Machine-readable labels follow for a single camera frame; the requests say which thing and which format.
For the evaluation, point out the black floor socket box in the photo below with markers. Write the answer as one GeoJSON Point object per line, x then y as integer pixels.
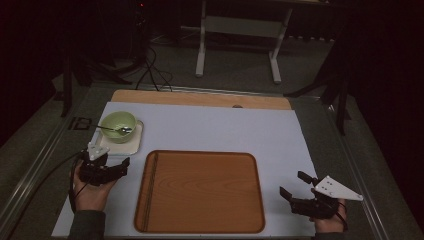
{"type": "Point", "coordinates": [80, 123]}

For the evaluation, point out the metal spoon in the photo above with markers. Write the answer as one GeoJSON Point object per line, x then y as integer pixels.
{"type": "Point", "coordinates": [124, 129]}

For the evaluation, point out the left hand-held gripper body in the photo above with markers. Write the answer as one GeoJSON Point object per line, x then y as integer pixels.
{"type": "Point", "coordinates": [96, 173]}

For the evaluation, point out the black equipment tower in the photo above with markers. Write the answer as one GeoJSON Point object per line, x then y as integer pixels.
{"type": "Point", "coordinates": [141, 30]}

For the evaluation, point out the person's left hand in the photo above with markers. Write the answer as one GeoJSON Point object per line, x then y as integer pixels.
{"type": "Point", "coordinates": [91, 197]}

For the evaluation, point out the black tripod stand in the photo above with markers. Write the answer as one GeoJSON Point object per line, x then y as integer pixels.
{"type": "Point", "coordinates": [341, 106]}
{"type": "Point", "coordinates": [67, 93]}

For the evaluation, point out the wooden tray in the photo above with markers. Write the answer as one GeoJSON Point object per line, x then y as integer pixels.
{"type": "Point", "coordinates": [206, 193]}

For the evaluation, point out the pale table mat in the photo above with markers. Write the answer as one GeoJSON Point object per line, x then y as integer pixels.
{"type": "Point", "coordinates": [216, 130]}

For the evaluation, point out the metal floor rail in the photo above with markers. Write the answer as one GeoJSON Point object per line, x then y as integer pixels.
{"type": "Point", "coordinates": [366, 200]}
{"type": "Point", "coordinates": [30, 180]}
{"type": "Point", "coordinates": [206, 90]}

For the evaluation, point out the green bowl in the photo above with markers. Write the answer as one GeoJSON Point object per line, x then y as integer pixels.
{"type": "Point", "coordinates": [113, 137]}

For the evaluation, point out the person's right hand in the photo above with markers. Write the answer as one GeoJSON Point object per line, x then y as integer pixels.
{"type": "Point", "coordinates": [328, 225]}

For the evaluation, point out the white metal stand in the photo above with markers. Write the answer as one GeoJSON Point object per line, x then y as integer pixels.
{"type": "Point", "coordinates": [240, 26]}

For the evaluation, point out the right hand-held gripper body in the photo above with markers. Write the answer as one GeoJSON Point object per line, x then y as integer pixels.
{"type": "Point", "coordinates": [311, 206]}

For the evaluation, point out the round table grommet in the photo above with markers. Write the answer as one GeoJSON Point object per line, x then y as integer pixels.
{"type": "Point", "coordinates": [237, 106]}

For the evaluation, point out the white square plate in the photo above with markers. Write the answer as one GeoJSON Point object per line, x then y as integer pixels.
{"type": "Point", "coordinates": [136, 144]}

